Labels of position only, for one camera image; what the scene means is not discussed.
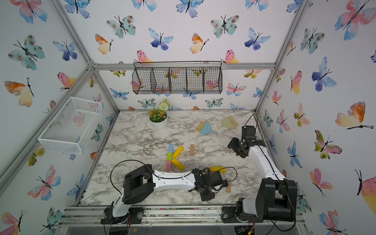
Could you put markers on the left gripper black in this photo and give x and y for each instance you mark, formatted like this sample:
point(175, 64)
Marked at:
point(205, 199)

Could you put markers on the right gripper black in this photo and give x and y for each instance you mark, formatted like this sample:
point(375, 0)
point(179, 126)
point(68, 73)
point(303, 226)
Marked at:
point(233, 144)

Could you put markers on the yellow block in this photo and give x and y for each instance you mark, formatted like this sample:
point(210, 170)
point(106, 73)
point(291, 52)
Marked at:
point(178, 164)
point(177, 153)
point(219, 169)

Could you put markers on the pink block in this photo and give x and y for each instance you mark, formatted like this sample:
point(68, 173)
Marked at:
point(168, 165)

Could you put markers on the green block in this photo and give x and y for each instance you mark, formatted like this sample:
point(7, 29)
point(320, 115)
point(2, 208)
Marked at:
point(169, 156)

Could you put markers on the blue block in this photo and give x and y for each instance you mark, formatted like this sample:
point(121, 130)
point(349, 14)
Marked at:
point(171, 148)

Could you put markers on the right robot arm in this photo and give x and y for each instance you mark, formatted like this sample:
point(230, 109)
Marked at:
point(277, 196)

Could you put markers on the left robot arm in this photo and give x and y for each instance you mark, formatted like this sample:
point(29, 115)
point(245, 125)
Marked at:
point(143, 181)

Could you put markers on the blue hand brush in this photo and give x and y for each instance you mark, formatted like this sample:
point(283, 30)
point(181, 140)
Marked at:
point(205, 128)

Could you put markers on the potted plant white pot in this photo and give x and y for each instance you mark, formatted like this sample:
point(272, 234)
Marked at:
point(158, 116)

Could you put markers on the black wire wall basket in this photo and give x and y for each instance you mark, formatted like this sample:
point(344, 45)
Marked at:
point(177, 78)

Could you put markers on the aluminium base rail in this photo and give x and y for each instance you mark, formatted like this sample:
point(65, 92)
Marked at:
point(153, 216)

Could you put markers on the white mesh wall basket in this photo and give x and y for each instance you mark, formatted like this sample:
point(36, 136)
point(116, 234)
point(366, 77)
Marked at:
point(69, 129)

